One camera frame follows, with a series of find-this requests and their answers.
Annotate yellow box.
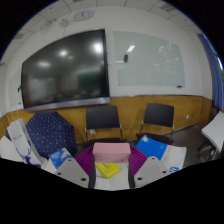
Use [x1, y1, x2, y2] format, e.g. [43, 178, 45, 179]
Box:
[95, 162, 122, 179]

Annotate large glass whiteboard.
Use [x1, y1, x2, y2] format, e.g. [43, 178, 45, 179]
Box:
[113, 30, 186, 89]

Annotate large black display screen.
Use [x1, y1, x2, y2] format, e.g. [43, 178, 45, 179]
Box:
[20, 28, 111, 112]

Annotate pink charger block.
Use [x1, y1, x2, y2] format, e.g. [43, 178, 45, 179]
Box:
[92, 142, 132, 164]

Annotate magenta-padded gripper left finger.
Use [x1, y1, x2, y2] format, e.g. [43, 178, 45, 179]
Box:
[54, 145, 98, 190]

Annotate white paper bag blue deer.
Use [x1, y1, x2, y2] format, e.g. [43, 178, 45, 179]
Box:
[6, 111, 43, 167]

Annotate white round wall clock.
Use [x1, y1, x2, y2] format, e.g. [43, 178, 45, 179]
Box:
[72, 9, 95, 22]

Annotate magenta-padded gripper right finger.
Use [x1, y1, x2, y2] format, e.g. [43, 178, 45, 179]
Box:
[128, 145, 172, 190]

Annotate blue tissue box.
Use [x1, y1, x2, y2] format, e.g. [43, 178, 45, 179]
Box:
[48, 147, 74, 170]

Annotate blue writing pad notebook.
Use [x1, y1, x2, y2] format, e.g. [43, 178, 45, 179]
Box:
[134, 134, 188, 174]

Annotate small glass whiteboard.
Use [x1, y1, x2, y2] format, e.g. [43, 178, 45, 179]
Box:
[6, 69, 23, 111]

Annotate white side table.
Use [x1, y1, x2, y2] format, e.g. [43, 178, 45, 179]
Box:
[200, 111, 224, 154]

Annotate blue curtain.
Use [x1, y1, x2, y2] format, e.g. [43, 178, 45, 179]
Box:
[198, 33, 224, 111]

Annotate black chair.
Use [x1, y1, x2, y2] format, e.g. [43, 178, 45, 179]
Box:
[84, 105, 124, 145]
[135, 102, 176, 145]

